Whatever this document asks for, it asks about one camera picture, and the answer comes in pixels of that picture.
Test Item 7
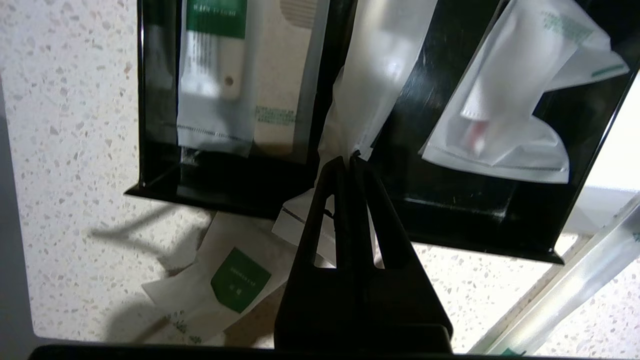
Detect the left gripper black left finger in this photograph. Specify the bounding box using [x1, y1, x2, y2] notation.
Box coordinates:
[274, 156, 359, 335]

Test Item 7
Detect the clear packet with white tube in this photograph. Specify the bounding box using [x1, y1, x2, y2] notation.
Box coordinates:
[177, 0, 257, 159]

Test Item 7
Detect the crumpled white translucent packet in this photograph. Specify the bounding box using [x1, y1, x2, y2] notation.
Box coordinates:
[419, 0, 631, 185]

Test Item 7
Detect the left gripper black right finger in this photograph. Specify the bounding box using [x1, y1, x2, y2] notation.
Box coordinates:
[349, 151, 454, 336]

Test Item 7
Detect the shower cap packet green label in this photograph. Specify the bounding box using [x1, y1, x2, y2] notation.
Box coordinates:
[142, 212, 301, 347]

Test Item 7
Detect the beige comb packet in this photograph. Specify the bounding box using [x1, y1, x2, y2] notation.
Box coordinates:
[249, 0, 332, 162]

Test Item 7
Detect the long clear toothbrush packet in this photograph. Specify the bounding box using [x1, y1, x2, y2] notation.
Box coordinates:
[272, 0, 439, 267]
[470, 192, 640, 357]

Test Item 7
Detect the black compartment tray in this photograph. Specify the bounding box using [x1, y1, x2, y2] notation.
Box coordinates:
[125, 0, 640, 265]

